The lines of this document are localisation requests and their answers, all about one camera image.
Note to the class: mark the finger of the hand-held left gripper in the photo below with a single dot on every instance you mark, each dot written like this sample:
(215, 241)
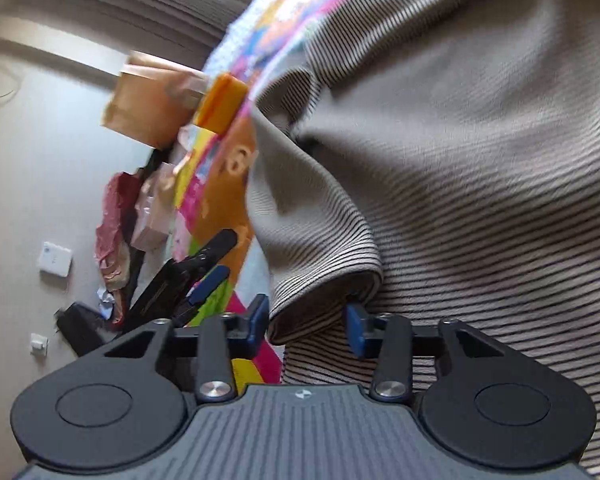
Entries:
(220, 244)
(211, 280)

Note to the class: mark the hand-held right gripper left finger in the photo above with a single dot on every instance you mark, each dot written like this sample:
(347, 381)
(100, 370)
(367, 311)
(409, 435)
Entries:
(258, 324)

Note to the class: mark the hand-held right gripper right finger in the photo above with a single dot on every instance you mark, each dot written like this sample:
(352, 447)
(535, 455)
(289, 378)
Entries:
(357, 331)

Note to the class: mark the striped grey towel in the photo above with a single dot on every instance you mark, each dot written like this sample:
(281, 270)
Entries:
(455, 160)

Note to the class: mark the colourful printed blanket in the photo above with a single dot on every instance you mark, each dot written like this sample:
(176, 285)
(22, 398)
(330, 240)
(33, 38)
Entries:
(220, 200)

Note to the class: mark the crumpled white paper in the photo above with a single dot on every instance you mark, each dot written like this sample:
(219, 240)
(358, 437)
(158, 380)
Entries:
(105, 302)

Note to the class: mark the pink gift box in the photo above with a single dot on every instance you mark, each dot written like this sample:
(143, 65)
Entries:
(151, 215)

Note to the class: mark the red crumpled cloth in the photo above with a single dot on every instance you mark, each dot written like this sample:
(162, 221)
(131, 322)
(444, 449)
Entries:
(112, 225)

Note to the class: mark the black bag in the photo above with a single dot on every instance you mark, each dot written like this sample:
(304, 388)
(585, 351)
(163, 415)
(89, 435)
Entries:
(82, 330)

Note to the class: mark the black cloth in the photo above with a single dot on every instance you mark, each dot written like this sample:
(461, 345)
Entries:
(142, 190)

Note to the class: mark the orange round container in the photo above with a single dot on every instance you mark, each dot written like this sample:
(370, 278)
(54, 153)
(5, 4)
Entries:
(220, 101)

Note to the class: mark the brown paper bag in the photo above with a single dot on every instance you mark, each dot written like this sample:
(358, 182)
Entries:
(140, 105)

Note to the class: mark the grey curtain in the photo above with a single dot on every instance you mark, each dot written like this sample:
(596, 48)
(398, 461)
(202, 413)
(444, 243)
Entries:
(145, 5)

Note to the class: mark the white wall socket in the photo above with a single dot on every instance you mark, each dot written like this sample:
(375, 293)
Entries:
(55, 259)

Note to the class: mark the small white wall switch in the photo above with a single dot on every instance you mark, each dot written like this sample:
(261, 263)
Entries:
(39, 344)

